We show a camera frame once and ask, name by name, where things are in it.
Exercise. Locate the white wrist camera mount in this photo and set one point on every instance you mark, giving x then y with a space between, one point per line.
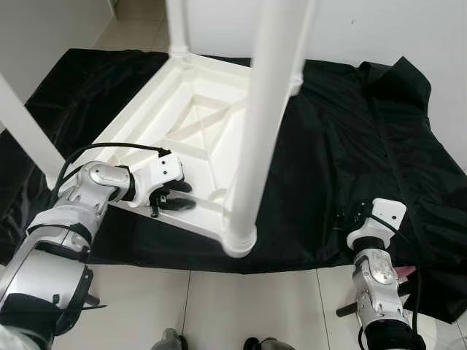
164 171
387 215

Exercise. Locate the white plastic table top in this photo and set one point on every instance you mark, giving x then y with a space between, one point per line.
190 109

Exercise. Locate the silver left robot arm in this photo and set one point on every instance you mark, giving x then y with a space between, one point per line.
95 182

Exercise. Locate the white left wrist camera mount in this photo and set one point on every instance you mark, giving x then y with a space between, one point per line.
164 171

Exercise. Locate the black metal table leg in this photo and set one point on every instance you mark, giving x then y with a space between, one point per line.
346 308

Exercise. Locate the black table cloth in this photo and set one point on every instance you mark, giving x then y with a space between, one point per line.
350 146

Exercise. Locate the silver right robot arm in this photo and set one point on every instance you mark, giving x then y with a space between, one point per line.
376 273

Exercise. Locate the pink cloth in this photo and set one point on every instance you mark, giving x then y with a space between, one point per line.
405 273

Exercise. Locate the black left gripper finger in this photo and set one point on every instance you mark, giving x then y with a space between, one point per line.
181 204
180 187

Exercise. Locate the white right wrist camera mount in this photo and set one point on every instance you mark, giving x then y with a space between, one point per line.
387 215

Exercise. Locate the grey left robot foot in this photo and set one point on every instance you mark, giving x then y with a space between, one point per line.
174 340

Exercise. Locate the white plastic table leg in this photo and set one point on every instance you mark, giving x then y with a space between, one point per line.
29 131
255 146
177 29
295 84

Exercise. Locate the grey right robot foot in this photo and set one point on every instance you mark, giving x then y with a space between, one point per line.
268 344

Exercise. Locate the grey robot foot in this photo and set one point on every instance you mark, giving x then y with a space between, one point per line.
268 344
174 340

